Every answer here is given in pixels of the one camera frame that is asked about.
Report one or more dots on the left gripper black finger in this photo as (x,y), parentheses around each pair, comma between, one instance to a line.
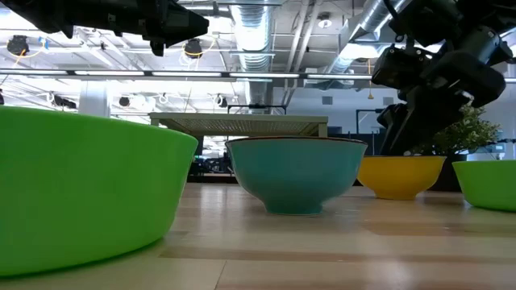
(181,33)
(181,14)

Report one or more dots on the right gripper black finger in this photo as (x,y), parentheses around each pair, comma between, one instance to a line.
(431,117)
(393,117)

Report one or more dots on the yellow floral-patterned ceramic bowl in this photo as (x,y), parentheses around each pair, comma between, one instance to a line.
(399,177)

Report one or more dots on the green plastic bowl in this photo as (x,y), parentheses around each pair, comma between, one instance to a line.
(488,185)
(80,181)

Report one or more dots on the teal floral-patterned ceramic bowl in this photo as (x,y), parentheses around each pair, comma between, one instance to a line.
(296,177)

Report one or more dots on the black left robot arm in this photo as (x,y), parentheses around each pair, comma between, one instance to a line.
(48,12)

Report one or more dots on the green leafy potted plant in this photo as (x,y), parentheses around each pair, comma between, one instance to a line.
(463,137)

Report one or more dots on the black plant pot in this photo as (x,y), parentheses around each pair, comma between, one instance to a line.
(447,177)

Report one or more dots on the long ceiling light strip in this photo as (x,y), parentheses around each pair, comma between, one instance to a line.
(109,73)

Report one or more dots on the white building column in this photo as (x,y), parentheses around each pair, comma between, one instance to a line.
(94,100)

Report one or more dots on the pale green perforated metal rack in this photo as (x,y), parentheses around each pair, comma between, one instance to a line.
(242,118)

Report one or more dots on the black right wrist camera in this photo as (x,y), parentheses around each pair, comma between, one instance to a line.
(397,66)

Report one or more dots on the silver ribbed air duct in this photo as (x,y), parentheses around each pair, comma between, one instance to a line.
(373,16)
(254,36)

